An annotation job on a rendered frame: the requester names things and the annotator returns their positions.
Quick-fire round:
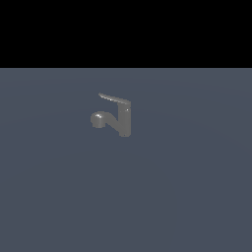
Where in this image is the grey metal faucet body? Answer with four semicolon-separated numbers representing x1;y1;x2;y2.
90;103;133;138

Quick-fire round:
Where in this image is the grey faucet lever handle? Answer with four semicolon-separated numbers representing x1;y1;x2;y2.
97;93;132;107

